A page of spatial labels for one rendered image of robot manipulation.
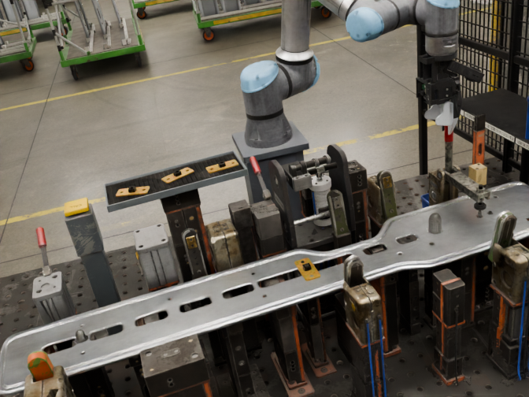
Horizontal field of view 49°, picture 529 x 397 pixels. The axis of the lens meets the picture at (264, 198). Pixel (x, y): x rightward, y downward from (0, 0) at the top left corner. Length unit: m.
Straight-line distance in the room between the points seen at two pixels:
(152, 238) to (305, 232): 0.42
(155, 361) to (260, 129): 0.84
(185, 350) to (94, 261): 0.51
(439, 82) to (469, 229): 0.36
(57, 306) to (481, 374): 1.03
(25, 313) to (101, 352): 0.80
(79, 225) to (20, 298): 0.67
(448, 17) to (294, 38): 0.52
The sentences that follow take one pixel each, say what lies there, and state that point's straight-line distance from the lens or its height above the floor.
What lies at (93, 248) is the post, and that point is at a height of 1.04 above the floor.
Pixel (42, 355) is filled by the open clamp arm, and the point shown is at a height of 1.10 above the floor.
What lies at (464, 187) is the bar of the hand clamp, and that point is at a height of 1.07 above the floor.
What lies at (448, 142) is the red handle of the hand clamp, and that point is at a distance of 1.59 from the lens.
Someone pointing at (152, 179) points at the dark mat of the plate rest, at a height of 1.16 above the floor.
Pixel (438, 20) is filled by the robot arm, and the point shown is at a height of 1.48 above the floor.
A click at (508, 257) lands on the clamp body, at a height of 1.04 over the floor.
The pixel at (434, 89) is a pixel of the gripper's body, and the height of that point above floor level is 1.32.
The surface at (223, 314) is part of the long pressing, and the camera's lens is 1.32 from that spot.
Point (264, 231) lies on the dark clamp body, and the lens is 1.49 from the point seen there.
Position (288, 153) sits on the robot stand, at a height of 1.08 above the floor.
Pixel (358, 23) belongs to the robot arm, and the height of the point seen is 1.50.
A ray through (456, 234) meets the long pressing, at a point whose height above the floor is 1.00.
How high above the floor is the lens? 1.83
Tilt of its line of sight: 29 degrees down
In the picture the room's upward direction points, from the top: 9 degrees counter-clockwise
